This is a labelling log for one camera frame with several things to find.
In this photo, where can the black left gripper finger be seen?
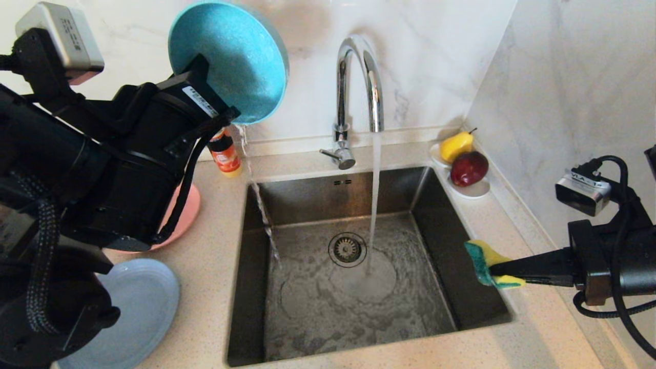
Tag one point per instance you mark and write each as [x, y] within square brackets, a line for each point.
[199, 69]

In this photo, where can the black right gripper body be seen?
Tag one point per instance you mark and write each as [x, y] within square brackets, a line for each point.
[620, 261]

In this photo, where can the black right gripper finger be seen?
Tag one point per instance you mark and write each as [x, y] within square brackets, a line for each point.
[538, 269]

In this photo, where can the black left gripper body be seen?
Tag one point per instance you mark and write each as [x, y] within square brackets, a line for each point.
[138, 164]

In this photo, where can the teal bowl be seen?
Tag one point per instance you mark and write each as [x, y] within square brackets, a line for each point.
[241, 61]

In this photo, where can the yellow sponge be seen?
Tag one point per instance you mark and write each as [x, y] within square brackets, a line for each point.
[482, 256]

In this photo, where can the yellow-capped orange dish soap bottle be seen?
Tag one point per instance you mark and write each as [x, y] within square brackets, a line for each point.
[225, 156]

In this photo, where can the chrome gooseneck faucet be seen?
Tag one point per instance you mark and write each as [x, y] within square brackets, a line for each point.
[342, 92]

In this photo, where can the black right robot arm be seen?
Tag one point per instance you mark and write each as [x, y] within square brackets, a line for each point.
[651, 161]

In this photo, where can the stainless steel sink basin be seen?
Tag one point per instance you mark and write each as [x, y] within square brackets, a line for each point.
[318, 318]

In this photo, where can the salmon pink plate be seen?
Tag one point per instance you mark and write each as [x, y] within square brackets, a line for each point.
[187, 215]

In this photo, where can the small white dish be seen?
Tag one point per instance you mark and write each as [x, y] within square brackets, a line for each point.
[434, 155]
[476, 191]

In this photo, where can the dark red apple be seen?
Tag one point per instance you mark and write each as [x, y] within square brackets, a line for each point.
[468, 168]

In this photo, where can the blue plate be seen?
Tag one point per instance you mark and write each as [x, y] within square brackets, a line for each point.
[138, 307]

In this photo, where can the yellow pear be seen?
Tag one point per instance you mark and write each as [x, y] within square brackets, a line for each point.
[454, 146]

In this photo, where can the round metal drain strainer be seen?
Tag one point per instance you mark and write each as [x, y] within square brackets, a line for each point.
[347, 249]

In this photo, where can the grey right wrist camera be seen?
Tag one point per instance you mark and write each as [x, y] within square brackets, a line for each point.
[584, 192]

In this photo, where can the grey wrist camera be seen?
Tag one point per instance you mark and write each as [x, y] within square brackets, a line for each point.
[584, 192]
[64, 41]

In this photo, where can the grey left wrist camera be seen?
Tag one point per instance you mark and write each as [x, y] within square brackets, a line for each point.
[64, 41]

